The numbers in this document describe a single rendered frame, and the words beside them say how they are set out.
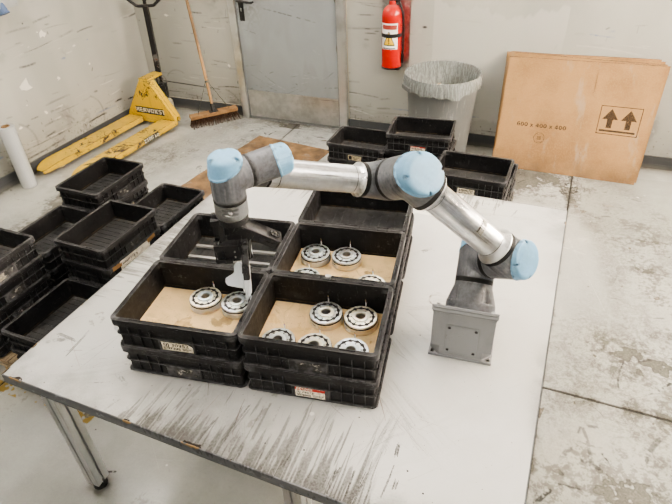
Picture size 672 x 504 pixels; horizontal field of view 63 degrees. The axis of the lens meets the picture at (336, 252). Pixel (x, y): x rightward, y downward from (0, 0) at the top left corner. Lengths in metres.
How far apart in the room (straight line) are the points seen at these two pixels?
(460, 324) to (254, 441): 0.68
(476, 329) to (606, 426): 1.11
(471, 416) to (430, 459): 0.19
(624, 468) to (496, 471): 1.08
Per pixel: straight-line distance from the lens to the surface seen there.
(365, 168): 1.47
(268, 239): 1.29
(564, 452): 2.54
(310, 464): 1.55
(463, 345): 1.75
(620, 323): 3.18
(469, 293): 1.69
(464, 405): 1.68
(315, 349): 1.49
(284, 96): 5.20
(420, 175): 1.38
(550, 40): 4.46
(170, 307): 1.87
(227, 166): 1.16
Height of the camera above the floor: 2.00
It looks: 36 degrees down
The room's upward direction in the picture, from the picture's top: 3 degrees counter-clockwise
